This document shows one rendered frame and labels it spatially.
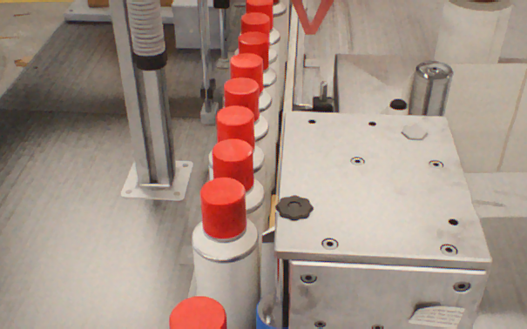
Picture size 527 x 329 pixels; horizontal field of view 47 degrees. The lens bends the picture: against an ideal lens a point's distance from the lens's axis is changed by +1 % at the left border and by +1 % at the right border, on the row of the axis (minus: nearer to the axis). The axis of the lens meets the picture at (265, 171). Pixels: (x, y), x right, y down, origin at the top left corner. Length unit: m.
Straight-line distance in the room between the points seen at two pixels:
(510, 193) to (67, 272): 0.55
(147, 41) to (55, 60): 0.65
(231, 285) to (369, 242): 0.18
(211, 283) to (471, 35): 0.51
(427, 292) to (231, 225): 0.16
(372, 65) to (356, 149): 0.69
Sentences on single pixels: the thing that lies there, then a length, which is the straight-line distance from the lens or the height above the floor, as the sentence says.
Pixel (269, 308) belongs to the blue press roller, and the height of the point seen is 1.06.
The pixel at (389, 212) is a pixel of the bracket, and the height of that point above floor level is 1.14.
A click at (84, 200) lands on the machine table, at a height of 0.83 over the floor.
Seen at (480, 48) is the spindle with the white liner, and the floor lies 1.01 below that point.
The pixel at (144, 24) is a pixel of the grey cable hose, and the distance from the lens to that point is 0.60.
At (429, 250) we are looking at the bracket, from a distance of 0.32.
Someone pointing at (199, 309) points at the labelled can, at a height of 1.08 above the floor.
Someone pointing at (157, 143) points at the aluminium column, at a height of 0.91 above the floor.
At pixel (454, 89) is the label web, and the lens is 0.70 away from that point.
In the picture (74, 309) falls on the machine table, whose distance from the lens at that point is 0.73.
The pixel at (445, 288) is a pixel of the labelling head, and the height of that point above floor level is 1.12.
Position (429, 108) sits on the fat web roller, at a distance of 0.66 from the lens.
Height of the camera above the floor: 1.36
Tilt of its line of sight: 37 degrees down
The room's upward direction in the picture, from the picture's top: straight up
